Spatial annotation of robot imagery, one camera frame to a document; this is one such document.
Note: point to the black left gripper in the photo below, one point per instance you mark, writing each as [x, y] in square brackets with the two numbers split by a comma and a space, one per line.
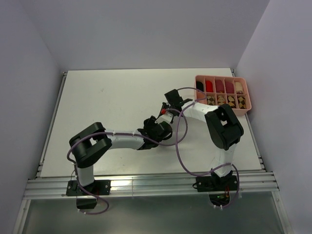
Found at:
[150, 123]

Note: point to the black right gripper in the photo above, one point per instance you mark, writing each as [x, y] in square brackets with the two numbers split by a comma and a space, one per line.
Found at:
[165, 105]

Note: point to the beige orange brown argyle sock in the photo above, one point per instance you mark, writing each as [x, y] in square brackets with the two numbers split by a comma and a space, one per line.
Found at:
[221, 100]

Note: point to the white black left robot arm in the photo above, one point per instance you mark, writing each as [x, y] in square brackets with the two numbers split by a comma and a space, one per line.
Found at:
[92, 143]

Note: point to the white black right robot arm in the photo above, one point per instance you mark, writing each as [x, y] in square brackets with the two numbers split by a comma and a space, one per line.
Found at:
[224, 127]

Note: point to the black rolled sock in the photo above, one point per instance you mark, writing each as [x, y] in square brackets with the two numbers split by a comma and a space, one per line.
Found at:
[199, 86]

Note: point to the red rolled sock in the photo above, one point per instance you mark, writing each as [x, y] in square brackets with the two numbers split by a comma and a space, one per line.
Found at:
[209, 86]

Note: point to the pink divided organizer tray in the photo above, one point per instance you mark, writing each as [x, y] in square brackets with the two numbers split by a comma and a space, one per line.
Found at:
[202, 96]

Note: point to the dark pink rolled sock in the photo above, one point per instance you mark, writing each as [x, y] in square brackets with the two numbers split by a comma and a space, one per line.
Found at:
[219, 86]

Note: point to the brown yellow argyle rolled sock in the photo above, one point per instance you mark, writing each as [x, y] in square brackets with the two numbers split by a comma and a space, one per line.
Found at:
[231, 102]

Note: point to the magenta rolled sock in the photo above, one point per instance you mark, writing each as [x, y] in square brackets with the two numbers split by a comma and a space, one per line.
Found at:
[229, 87]

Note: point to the brown cream argyle rolled sock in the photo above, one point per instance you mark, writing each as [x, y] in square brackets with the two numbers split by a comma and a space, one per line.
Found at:
[242, 102]

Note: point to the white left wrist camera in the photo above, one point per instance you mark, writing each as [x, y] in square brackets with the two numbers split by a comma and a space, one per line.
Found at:
[167, 117]

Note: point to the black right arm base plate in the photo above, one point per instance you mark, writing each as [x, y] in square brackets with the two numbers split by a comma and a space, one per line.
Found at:
[214, 183]

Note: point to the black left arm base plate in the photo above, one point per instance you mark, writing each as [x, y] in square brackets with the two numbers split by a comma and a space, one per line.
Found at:
[98, 187]

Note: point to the black box under rail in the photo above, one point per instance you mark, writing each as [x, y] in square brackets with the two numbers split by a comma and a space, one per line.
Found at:
[86, 203]

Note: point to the aluminium table edge rail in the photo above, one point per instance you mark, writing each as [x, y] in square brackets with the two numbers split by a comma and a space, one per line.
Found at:
[41, 161]

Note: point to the aluminium front mounting rail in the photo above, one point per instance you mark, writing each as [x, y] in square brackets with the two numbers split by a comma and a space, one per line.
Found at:
[146, 185]

